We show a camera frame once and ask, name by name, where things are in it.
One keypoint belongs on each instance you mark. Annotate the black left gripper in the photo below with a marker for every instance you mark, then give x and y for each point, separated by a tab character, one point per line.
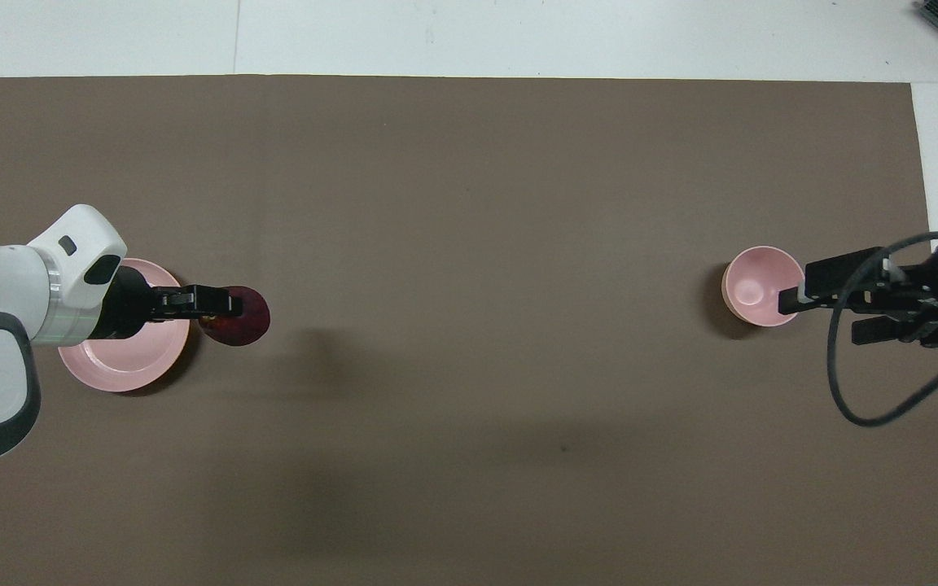
131	305

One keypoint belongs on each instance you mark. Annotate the dark red apple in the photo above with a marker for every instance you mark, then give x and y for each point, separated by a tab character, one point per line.
247	327

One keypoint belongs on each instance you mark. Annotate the pink plate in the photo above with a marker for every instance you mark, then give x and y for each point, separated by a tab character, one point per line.
127	366

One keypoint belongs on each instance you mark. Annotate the pink bowl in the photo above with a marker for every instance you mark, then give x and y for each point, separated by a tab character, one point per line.
754	289

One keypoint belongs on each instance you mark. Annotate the brown table mat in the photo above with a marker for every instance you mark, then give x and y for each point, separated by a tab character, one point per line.
469	203

